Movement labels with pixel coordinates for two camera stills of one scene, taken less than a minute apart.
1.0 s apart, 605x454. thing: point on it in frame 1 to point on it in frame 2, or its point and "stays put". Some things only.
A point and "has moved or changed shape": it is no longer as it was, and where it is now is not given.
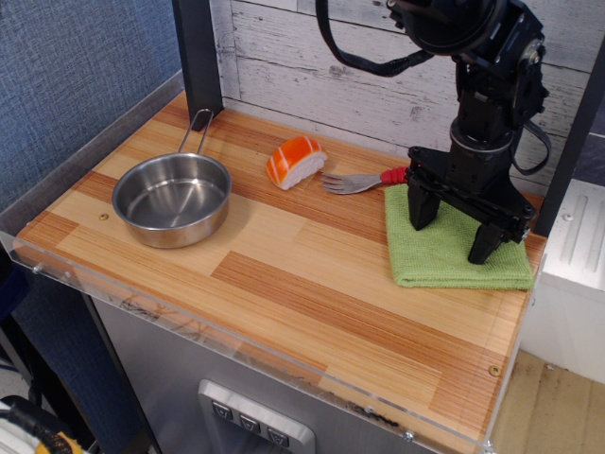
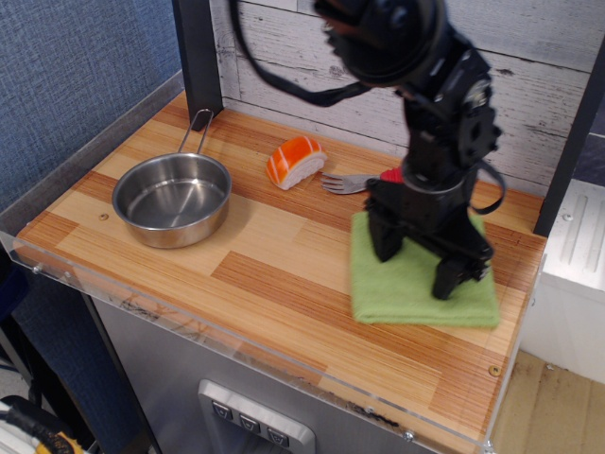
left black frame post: (198, 59) stays put
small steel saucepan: (175, 200) stays put
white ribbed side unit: (565, 322) stays put
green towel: (438, 255) has moved or changed shape
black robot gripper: (476, 182) to (441, 223)
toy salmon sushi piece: (294, 161) stays put
